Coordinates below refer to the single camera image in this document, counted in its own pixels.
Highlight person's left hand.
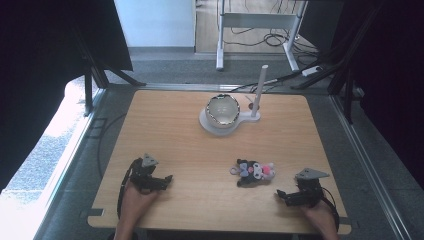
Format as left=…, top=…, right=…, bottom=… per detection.
left=119, top=181, right=160, bottom=224

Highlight silver metal bowl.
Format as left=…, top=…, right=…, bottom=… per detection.
left=204, top=93, right=241, bottom=130

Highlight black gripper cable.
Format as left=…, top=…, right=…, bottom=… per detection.
left=116, top=158, right=141, bottom=221
left=319, top=186, right=341, bottom=232

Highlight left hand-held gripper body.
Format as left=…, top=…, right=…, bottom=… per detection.
left=129, top=152, right=160, bottom=195

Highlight black floor cables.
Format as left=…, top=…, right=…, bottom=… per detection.
left=222, top=0, right=321, bottom=59

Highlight black cable beside table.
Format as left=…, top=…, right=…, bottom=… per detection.
left=96, top=112, right=128, bottom=179

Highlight black tripod stand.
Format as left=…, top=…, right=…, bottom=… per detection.
left=70, top=24, right=147, bottom=118

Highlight white metal desk frame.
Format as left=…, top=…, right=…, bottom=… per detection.
left=215, top=0, right=308, bottom=73

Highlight black and pink plush keychain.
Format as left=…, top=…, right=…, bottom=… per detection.
left=228, top=158, right=277, bottom=189

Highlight aluminium floor rail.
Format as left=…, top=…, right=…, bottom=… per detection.
left=33, top=87, right=108, bottom=240
left=329, top=94, right=416, bottom=240

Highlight white partition panel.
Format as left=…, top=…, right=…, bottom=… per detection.
left=113, top=0, right=197, bottom=48

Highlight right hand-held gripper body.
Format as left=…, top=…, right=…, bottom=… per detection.
left=294, top=167, right=331, bottom=208

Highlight white power strip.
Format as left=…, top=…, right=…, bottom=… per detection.
left=301, top=65, right=324, bottom=77

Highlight black metal stand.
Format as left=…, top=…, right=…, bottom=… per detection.
left=290, top=3, right=384, bottom=125

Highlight black curtain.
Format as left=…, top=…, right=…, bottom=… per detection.
left=0, top=0, right=134, bottom=194
left=329, top=0, right=424, bottom=191

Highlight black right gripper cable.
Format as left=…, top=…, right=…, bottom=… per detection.
left=319, top=186, right=341, bottom=232

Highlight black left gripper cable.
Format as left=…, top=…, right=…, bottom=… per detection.
left=116, top=158, right=141, bottom=221

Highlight white stand with pole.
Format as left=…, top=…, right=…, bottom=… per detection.
left=198, top=64, right=270, bottom=137

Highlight person's right hand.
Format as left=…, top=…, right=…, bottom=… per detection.
left=299, top=199, right=338, bottom=233

